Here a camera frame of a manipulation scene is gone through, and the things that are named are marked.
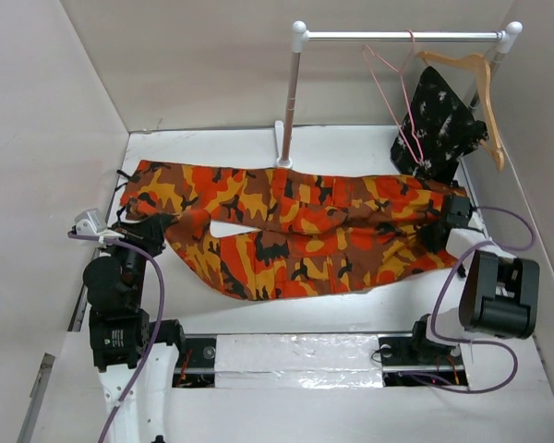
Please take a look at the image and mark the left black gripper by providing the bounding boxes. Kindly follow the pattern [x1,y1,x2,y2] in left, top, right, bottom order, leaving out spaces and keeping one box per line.
[98,210,166,304]

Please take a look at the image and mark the orange camouflage trousers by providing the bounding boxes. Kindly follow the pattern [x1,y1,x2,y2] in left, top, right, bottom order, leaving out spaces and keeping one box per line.
[120,160,465,302]

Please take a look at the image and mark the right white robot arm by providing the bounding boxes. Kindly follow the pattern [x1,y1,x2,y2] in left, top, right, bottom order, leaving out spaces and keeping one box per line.
[408,195,540,364]

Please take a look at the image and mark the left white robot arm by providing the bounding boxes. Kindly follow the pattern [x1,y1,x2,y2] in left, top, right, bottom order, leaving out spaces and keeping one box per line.
[72,210,187,442]

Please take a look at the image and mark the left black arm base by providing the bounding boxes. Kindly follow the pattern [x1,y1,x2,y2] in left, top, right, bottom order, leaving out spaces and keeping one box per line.
[172,335,217,389]

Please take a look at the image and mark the wooden clothes hanger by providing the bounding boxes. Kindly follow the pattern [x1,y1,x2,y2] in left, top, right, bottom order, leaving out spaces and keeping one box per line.
[416,51,505,172]

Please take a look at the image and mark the black white patterned garment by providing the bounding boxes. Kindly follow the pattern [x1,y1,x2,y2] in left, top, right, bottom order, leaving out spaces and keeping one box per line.
[391,66,488,185]

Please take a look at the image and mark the white metal clothes rack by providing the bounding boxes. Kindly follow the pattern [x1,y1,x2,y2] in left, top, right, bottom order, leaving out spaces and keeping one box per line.
[273,20,525,241]

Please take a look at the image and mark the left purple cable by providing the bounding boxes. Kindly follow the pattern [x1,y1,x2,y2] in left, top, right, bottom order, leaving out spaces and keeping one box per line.
[67,230,167,443]

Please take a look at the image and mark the purple cable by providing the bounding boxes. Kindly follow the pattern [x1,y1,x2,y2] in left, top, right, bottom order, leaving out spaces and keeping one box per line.
[67,230,167,443]
[408,206,536,394]

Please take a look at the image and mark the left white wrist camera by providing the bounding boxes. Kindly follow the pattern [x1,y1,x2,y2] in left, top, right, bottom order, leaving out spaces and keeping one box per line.
[67,209,123,244]

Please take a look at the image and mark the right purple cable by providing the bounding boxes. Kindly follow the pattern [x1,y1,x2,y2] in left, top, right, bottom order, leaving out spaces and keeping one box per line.
[408,206,536,394]

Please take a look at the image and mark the pink wire hanger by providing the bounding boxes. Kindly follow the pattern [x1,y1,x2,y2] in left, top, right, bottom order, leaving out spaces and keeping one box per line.
[362,30,425,166]

